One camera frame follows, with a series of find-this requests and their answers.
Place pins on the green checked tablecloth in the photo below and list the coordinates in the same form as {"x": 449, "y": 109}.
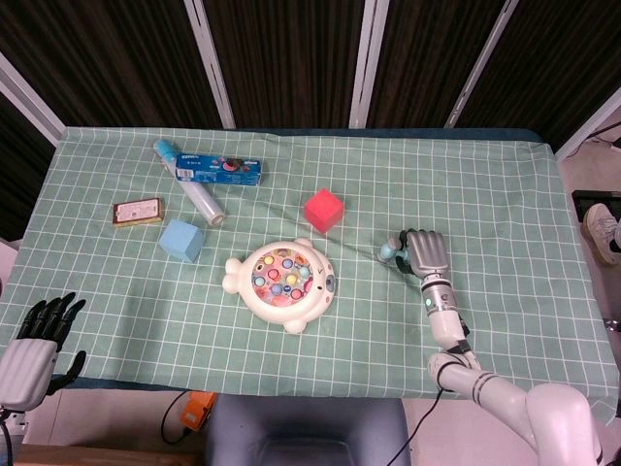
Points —
{"x": 388, "y": 340}

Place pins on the teal toy hammer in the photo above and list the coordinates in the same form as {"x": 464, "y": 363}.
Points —
{"x": 387, "y": 251}

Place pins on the white screen frame post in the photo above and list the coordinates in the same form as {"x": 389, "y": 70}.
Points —
{"x": 369, "y": 63}
{"x": 587, "y": 128}
{"x": 29, "y": 97}
{"x": 480, "y": 63}
{"x": 208, "y": 63}

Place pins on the grey blue padded seat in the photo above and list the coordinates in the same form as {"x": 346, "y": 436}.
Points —
{"x": 301, "y": 432}

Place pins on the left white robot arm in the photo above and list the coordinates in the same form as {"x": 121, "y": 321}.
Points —
{"x": 9, "y": 415}

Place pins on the white fish-shaped button toy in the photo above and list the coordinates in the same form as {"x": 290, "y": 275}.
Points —
{"x": 271, "y": 310}

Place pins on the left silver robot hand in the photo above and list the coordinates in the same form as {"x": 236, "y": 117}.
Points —
{"x": 24, "y": 369}

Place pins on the grey sneaker shoe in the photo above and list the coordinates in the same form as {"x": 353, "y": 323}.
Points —
{"x": 601, "y": 230}

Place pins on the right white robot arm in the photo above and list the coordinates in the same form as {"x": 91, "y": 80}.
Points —
{"x": 485, "y": 383}

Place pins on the orange floor device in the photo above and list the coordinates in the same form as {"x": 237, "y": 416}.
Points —
{"x": 196, "y": 412}

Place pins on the small black floor object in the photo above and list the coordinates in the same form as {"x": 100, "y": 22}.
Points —
{"x": 613, "y": 324}

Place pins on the black flat device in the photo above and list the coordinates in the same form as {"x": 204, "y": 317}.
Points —
{"x": 581, "y": 201}

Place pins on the small brown yellow box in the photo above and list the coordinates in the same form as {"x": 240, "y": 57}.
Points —
{"x": 138, "y": 211}

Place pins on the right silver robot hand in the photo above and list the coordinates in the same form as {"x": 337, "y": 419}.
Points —
{"x": 427, "y": 252}

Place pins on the blue cookie box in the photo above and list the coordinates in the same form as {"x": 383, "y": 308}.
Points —
{"x": 208, "y": 170}

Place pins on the red foam cube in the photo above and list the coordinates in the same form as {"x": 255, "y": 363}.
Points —
{"x": 322, "y": 211}

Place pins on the blue foam cube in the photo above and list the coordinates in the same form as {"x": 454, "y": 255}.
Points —
{"x": 179, "y": 240}

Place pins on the clear cling film roll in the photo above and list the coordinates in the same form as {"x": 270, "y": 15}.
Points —
{"x": 201, "y": 201}

